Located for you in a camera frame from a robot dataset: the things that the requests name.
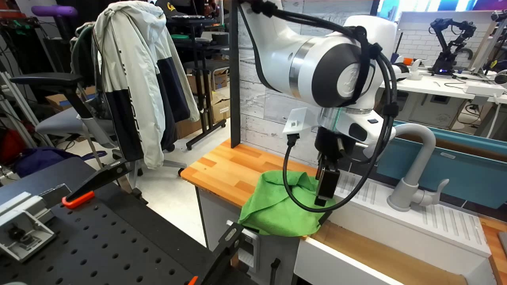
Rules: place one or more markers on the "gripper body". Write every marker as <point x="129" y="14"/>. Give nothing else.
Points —
<point x="328" y="143"/>

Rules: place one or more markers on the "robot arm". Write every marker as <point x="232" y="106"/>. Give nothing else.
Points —
<point x="317" y="59"/>

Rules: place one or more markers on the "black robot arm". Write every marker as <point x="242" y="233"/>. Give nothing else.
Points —
<point x="449" y="47"/>

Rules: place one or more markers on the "green towel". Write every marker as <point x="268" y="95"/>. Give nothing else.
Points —
<point x="273" y="206"/>

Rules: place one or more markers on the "white wood-pattern backboard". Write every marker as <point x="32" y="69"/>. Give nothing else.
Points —
<point x="257" y="107"/>

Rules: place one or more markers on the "grey tap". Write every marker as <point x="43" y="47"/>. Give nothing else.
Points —
<point x="420" y="158"/>

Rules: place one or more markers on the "stack of cardboard boxes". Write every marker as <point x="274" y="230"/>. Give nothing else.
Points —
<point x="220" y="107"/>

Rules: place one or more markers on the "white sink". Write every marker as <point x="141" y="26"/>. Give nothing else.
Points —
<point x="396" y="237"/>

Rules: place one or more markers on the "white table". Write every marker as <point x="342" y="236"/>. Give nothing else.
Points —
<point x="435" y="89"/>

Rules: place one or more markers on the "black rolling desk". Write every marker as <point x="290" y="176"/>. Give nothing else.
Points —
<point x="204" y="79"/>

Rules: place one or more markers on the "teal panel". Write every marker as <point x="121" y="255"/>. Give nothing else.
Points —
<point x="467" y="174"/>

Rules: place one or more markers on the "black clamp with orange tip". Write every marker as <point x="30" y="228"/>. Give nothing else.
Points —
<point x="222" y="253"/>
<point x="99" y="180"/>

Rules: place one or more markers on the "white power strip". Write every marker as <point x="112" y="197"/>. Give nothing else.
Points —
<point x="484" y="90"/>

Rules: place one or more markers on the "white and navy jacket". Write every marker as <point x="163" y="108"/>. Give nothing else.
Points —
<point x="134" y="79"/>

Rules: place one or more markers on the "office chair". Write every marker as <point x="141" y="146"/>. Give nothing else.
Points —
<point x="63" y="122"/>

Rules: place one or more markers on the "cardboard box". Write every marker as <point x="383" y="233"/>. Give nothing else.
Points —
<point x="59" y="101"/>

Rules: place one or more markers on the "purple bag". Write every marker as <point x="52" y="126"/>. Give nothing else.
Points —
<point x="43" y="160"/>

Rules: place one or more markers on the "purple padded bar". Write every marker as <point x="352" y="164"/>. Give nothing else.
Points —
<point x="53" y="10"/>

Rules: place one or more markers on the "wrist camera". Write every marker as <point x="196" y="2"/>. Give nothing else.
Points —
<point x="298" y="119"/>

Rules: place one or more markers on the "black post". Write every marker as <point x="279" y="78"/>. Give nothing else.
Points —
<point x="235" y="79"/>

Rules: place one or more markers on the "grey metal bracket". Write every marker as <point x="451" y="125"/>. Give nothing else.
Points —
<point x="23" y="225"/>

